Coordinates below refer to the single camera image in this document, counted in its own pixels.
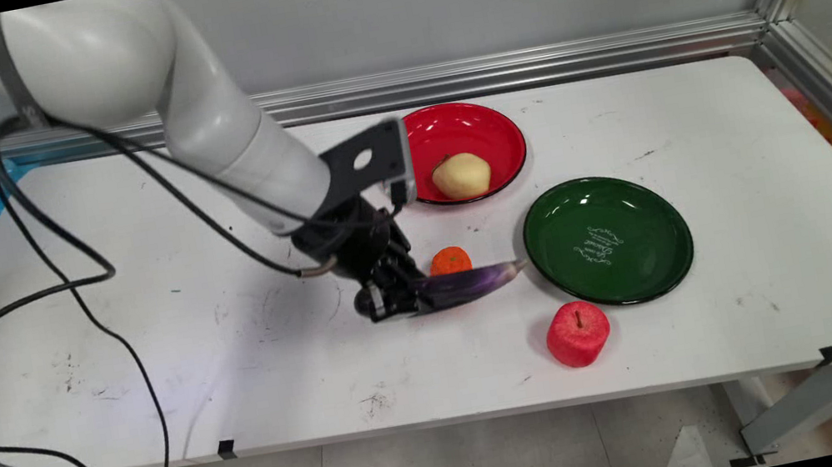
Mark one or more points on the purple toy eggplant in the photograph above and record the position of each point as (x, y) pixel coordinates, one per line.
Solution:
(475, 281)

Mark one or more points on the orange toy fruit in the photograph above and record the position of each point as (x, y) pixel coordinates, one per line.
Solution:
(450, 260)

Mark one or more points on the green round plate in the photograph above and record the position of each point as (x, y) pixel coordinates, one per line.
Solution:
(607, 239)

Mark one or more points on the red round plate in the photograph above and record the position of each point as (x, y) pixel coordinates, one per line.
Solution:
(463, 133)

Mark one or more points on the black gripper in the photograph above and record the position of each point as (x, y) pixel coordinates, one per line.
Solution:
(350, 243)

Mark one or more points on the red toy apple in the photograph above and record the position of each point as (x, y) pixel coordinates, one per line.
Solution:
(577, 335)

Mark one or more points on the grey table leg bar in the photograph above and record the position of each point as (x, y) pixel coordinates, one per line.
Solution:
(824, 398)

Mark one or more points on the horizontal aluminium frame rail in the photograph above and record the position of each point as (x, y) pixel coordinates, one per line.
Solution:
(523, 67)

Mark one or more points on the black tape mark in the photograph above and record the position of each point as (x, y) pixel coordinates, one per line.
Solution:
(225, 449)
(828, 355)

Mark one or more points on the yellow potato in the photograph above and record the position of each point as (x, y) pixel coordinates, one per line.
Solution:
(461, 175)

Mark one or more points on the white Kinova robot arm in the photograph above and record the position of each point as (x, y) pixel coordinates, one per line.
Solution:
(101, 66)

